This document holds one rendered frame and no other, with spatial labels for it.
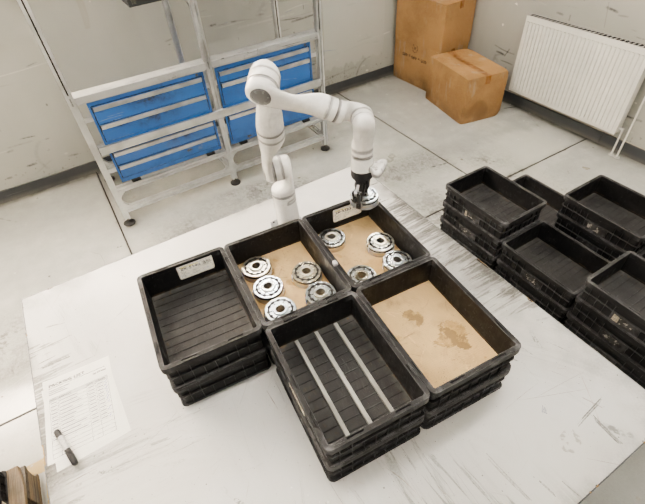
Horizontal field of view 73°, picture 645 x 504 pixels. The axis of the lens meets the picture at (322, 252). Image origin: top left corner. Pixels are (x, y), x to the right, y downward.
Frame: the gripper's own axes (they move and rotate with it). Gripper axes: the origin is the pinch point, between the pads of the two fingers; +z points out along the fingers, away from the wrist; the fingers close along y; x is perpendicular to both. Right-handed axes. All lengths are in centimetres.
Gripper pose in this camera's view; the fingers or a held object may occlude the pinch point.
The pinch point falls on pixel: (361, 201)
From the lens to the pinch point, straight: 155.6
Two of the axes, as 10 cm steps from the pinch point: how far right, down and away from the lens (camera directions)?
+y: -3.9, 6.6, -6.4
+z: 0.5, 7.1, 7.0
